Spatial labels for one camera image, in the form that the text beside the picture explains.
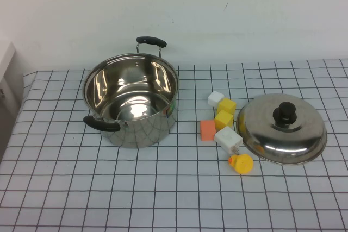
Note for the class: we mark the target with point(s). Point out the steel lid black knob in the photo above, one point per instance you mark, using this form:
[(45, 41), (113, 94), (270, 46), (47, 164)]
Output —
[(285, 139)]

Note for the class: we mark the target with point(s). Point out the small white cube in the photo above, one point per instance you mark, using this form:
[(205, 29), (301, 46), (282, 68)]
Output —
[(215, 98)]

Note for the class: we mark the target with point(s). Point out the orange block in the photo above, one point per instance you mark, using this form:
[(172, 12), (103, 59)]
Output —
[(208, 131)]

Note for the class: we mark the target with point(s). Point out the yellow cube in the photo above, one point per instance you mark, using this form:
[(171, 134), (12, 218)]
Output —
[(223, 119), (227, 106)]

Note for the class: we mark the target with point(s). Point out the white power adapter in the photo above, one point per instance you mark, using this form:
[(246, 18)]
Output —
[(227, 138)]

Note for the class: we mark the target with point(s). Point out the white black checkered tablecloth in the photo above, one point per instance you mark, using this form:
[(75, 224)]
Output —
[(174, 188)]

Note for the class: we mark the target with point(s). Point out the yellow rubber duck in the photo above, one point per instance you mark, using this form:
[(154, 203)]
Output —
[(243, 164)]

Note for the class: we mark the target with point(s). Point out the white furniture panel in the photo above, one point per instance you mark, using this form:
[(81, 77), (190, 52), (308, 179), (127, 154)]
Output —
[(8, 63)]

